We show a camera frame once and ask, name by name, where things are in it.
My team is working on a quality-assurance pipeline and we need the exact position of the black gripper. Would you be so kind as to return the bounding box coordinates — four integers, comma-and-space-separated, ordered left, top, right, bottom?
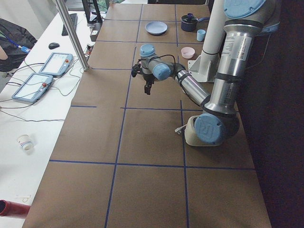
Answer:
143, 74, 155, 95

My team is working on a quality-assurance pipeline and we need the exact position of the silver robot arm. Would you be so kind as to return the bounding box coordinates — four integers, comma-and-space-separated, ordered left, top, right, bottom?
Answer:
132, 0, 281, 146

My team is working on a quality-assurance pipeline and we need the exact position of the pink bowl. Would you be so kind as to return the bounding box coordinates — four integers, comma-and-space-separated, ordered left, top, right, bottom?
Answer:
181, 47, 195, 59

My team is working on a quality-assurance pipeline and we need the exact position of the light blue plate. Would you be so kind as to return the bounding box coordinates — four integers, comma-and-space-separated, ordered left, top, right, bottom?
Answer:
145, 21, 168, 36

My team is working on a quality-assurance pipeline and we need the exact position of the cream toaster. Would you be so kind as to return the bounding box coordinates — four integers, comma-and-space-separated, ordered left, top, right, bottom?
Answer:
184, 114, 226, 147

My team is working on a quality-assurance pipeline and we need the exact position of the light blue cup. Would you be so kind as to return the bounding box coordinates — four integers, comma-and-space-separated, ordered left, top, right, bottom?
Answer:
196, 29, 206, 42

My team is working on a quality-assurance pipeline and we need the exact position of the dark blue lidded pot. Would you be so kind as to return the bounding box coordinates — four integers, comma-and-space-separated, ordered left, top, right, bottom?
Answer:
181, 13, 210, 32

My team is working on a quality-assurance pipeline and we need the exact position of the black monitor stand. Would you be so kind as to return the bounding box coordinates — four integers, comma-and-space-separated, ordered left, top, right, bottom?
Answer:
82, 0, 103, 26

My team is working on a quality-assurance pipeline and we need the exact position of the far teach pendant tablet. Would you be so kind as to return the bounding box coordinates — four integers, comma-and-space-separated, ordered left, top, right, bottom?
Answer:
39, 52, 73, 77

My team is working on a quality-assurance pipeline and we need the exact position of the teach pendant tablet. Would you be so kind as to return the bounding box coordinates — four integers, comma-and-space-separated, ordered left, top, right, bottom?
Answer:
11, 73, 53, 104
39, 52, 73, 77

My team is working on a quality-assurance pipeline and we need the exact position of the black keyboard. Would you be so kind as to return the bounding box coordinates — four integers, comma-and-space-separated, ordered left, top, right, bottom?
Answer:
61, 13, 78, 37

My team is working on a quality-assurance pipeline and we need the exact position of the black computer mouse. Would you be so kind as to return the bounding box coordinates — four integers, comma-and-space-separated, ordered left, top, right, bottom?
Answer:
48, 42, 60, 50

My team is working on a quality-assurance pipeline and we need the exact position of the near teach pendant tablet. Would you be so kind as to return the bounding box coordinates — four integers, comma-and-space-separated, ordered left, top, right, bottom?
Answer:
11, 73, 53, 104

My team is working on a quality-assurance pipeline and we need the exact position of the white paper cup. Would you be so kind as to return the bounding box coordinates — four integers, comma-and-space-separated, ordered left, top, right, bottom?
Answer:
17, 134, 34, 155

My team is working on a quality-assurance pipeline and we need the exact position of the red cylinder object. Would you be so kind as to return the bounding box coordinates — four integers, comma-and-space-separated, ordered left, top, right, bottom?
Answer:
0, 200, 30, 219

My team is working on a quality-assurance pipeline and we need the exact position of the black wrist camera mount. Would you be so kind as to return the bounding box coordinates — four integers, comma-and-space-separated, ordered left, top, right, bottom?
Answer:
131, 62, 143, 77

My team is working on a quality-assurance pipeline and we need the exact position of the white toaster plug cable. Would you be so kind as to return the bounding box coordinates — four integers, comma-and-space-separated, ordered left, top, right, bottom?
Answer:
175, 124, 187, 136

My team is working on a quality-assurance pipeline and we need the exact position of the aluminium frame post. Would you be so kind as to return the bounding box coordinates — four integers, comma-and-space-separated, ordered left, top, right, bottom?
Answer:
55, 0, 89, 71

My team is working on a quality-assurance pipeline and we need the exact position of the black backpack with lanyard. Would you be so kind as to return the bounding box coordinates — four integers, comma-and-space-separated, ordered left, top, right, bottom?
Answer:
0, 19, 37, 72

